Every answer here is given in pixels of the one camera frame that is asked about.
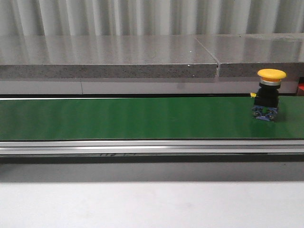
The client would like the grey stone slab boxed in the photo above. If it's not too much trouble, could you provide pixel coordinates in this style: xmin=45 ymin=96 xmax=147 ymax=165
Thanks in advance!
xmin=0 ymin=35 xmax=217 ymax=80
xmin=196 ymin=33 xmax=304 ymax=81

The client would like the green conveyor belt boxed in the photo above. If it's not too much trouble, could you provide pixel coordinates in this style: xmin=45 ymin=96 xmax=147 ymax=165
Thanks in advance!
xmin=0 ymin=96 xmax=304 ymax=141

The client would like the grey stone slab left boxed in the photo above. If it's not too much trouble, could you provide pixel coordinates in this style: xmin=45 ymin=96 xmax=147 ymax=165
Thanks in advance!
xmin=0 ymin=35 xmax=217 ymax=80

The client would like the yellow push button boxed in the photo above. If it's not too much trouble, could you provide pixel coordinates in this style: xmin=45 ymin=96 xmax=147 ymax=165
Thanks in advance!
xmin=250 ymin=68 xmax=286 ymax=121

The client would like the grey stone slab right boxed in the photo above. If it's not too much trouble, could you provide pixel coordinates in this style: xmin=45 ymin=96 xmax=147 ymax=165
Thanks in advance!
xmin=196 ymin=33 xmax=304 ymax=81

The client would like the red plastic tray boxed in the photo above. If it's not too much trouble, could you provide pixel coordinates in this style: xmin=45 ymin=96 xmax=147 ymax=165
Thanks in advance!
xmin=296 ymin=77 xmax=304 ymax=96

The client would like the white pleated curtain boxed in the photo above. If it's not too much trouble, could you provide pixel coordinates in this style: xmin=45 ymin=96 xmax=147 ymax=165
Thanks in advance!
xmin=0 ymin=0 xmax=304 ymax=36

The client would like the aluminium conveyor frame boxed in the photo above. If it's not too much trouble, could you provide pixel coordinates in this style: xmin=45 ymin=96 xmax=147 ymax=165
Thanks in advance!
xmin=0 ymin=139 xmax=304 ymax=158

